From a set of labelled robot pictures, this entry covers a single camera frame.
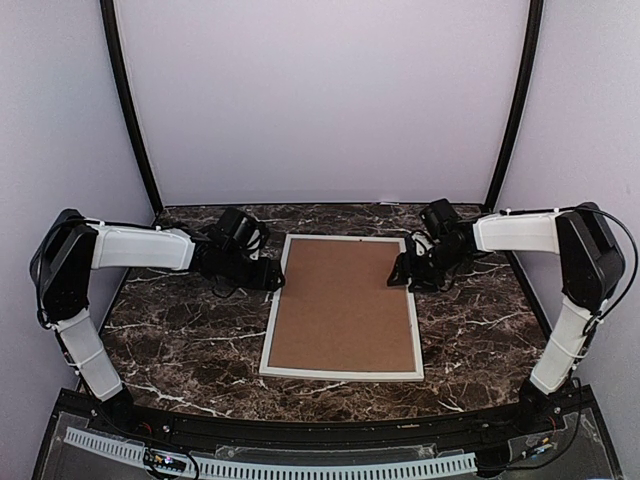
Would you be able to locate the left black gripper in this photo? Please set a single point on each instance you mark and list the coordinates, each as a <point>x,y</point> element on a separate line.
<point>265,278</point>

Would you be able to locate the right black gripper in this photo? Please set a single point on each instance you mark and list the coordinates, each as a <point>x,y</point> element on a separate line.
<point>405,264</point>

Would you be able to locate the brown cardboard backing board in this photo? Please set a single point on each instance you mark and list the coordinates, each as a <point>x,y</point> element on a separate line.
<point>340,305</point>

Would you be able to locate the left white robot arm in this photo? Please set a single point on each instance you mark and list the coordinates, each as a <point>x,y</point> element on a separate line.
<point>75,246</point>

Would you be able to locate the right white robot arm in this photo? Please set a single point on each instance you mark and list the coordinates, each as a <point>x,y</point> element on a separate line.
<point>591,266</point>

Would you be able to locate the small circuit board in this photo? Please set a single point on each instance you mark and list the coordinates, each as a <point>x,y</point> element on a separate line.
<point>163,462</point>

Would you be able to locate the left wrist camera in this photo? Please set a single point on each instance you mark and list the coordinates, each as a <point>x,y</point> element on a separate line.
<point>237,231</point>

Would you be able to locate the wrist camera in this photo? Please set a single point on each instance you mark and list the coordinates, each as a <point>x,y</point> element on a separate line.
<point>237,231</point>
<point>439,218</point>

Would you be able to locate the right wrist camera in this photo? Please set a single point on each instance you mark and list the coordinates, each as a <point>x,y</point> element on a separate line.
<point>439,218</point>

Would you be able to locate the right black corner post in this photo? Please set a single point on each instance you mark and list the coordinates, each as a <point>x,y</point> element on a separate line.
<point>520,94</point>

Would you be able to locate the black corner post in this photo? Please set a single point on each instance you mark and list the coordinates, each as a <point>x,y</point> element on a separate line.
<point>520,94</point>
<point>128,109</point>

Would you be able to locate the black front rail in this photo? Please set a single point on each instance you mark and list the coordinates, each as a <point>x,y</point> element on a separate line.
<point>484,429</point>

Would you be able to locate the white slotted cable duct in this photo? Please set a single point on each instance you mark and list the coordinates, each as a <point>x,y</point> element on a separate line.
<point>275,464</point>

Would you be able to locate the left black corner post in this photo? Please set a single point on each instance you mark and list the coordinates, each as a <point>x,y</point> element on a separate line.
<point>128,109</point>

